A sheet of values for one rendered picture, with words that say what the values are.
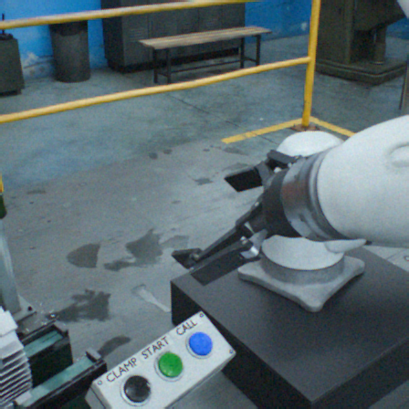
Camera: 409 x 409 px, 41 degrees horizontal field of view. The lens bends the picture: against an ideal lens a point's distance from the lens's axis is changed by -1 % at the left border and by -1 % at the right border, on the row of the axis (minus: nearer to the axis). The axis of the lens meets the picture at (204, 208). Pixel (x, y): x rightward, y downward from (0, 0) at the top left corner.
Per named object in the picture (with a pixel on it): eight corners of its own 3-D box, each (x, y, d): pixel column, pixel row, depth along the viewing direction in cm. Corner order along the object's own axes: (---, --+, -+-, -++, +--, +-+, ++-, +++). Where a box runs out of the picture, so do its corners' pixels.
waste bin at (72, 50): (83, 71, 591) (77, 14, 563) (99, 79, 564) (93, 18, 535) (48, 78, 572) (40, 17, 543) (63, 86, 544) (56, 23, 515)
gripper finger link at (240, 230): (283, 220, 63) (284, 226, 61) (212, 274, 67) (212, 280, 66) (260, 196, 61) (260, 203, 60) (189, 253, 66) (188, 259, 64)
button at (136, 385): (131, 412, 60) (135, 405, 59) (115, 389, 61) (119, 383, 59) (152, 396, 62) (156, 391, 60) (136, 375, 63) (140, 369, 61)
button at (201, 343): (195, 364, 66) (201, 358, 65) (180, 344, 67) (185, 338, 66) (213, 351, 68) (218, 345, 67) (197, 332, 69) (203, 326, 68)
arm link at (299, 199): (298, 195, 48) (259, 204, 53) (361, 259, 51) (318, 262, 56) (341, 124, 52) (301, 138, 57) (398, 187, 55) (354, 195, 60)
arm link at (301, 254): (259, 225, 112) (260, 120, 101) (351, 225, 110) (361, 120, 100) (259, 270, 97) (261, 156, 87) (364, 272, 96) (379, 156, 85)
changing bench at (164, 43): (251, 65, 616) (253, 25, 595) (270, 71, 592) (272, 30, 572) (140, 84, 548) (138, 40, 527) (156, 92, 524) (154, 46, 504)
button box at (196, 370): (119, 450, 61) (131, 435, 57) (82, 397, 63) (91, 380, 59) (223, 369, 72) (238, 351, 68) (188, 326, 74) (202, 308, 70)
